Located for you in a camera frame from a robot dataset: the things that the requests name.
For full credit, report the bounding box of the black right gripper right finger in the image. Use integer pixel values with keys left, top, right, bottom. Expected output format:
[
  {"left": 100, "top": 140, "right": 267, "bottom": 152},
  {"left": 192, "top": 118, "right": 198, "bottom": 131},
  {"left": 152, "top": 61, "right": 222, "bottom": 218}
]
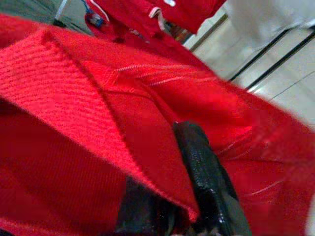
[{"left": 173, "top": 119, "right": 252, "bottom": 236}]

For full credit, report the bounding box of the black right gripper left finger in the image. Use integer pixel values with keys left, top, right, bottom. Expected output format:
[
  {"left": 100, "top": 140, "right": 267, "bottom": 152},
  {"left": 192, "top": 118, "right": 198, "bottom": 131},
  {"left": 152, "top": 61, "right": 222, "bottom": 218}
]
[{"left": 115, "top": 176, "right": 190, "bottom": 236}]

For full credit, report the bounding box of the plain red shirt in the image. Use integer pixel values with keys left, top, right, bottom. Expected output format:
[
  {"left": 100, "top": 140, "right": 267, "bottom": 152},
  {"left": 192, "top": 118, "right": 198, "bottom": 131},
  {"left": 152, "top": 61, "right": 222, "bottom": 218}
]
[{"left": 0, "top": 13, "right": 315, "bottom": 236}]

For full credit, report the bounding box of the thin blue clothes hanger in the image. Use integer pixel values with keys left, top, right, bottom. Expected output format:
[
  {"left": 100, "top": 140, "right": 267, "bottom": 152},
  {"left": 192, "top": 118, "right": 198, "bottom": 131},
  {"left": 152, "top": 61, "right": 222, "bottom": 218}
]
[{"left": 82, "top": 0, "right": 105, "bottom": 27}]

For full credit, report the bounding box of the red FILA T-shirt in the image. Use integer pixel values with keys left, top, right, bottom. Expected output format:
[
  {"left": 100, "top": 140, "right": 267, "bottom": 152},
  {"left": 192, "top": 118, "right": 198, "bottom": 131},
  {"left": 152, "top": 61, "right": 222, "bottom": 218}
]
[{"left": 157, "top": 0, "right": 227, "bottom": 34}]

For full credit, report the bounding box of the white T-shirt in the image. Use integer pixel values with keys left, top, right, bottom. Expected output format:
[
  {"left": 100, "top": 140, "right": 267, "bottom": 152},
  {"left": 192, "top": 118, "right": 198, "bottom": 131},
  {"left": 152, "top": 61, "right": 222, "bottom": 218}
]
[{"left": 225, "top": 0, "right": 315, "bottom": 47}]

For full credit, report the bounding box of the red polo shirt white trim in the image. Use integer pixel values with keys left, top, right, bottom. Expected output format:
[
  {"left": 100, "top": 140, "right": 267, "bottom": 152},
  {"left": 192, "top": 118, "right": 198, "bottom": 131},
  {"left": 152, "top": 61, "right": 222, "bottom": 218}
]
[{"left": 83, "top": 0, "right": 188, "bottom": 50}]

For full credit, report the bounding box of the metal clothes rack black frame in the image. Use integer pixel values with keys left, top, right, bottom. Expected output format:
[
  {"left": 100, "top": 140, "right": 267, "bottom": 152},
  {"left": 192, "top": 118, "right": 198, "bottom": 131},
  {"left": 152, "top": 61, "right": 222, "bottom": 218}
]
[{"left": 53, "top": 0, "right": 315, "bottom": 90}]

